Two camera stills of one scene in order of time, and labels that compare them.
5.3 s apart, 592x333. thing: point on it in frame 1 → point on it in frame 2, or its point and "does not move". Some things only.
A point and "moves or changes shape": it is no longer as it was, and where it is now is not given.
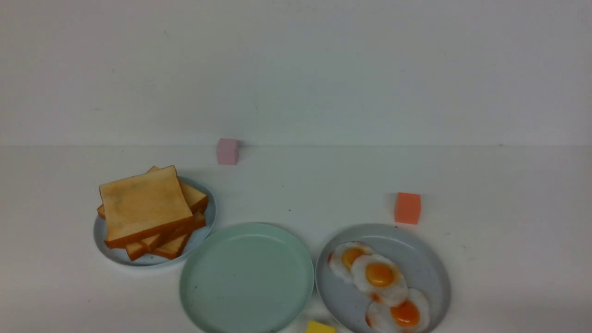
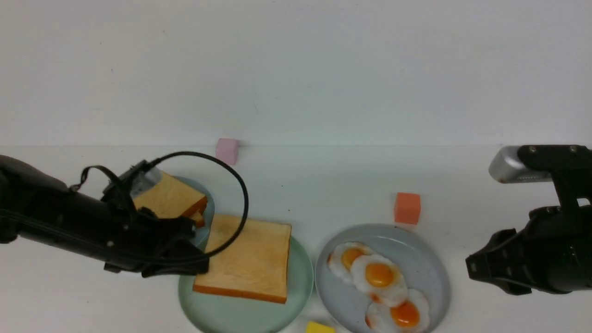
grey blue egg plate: [342, 309] does not move
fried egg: [380, 278] does not move
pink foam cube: [227, 151] does not move
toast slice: [136, 207] moves or changes shape
